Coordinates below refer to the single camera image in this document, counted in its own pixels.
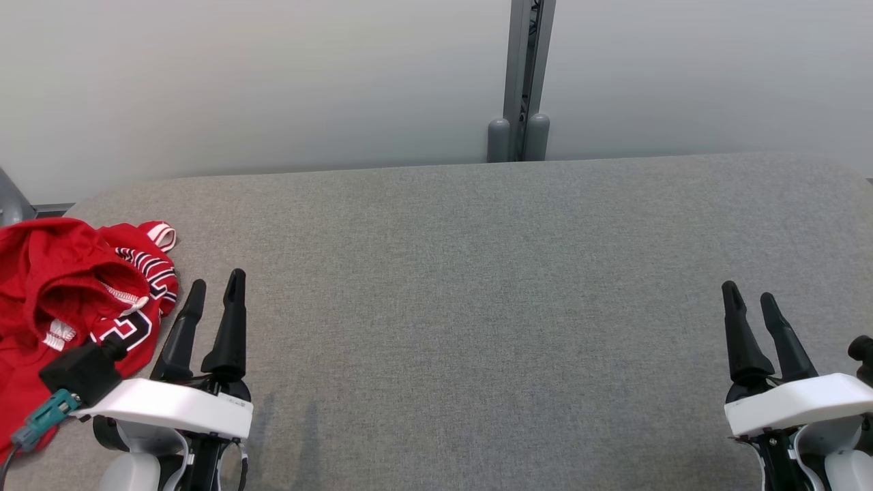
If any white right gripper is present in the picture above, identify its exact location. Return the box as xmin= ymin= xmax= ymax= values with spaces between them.
xmin=722 ymin=280 xmax=873 ymax=491

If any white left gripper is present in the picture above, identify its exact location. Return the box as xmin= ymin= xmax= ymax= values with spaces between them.
xmin=70 ymin=268 xmax=254 ymax=491

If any red Bulls 23 jersey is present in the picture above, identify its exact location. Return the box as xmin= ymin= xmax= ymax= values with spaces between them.
xmin=0 ymin=220 xmax=180 ymax=464

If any teal left camera connector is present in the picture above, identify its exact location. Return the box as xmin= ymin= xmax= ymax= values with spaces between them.
xmin=10 ymin=389 xmax=82 ymax=453

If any black left camera cable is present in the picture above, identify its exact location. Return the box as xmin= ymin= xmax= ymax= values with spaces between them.
xmin=0 ymin=443 xmax=21 ymax=491

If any grey metal partition post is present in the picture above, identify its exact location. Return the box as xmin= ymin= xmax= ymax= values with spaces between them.
xmin=503 ymin=0 xmax=557 ymax=163
xmin=0 ymin=167 xmax=36 ymax=226

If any grey rounded post foot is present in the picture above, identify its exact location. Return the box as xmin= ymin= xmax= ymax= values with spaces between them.
xmin=525 ymin=113 xmax=551 ymax=162
xmin=487 ymin=118 xmax=512 ymax=163

